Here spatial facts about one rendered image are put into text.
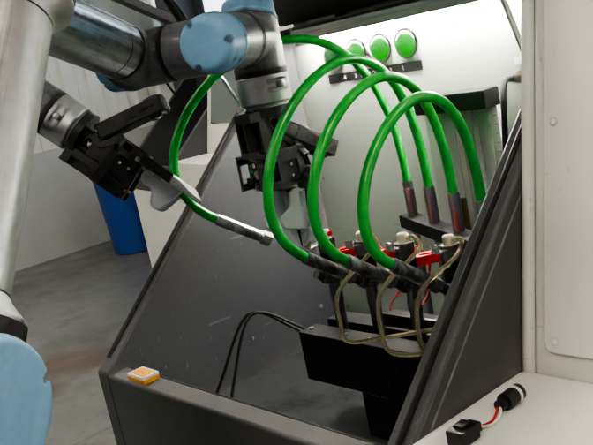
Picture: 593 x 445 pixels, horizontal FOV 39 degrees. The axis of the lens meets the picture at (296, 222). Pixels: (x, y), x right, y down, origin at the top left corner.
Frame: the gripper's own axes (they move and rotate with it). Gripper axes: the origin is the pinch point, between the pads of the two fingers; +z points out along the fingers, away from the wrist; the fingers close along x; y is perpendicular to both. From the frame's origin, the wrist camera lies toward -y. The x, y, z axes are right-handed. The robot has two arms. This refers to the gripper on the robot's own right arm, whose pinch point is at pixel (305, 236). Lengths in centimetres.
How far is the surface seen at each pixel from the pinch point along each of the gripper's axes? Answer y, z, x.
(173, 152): 10.7, -15.8, -13.7
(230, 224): 5.1, -3.0, -11.1
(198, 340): 3.6, 19.4, -31.1
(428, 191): -19.0, -2.0, 8.5
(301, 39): -10.8, -28.5, -4.6
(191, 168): -150, 17, -260
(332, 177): -31.8, -1.9, -26.9
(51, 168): -252, 28, -655
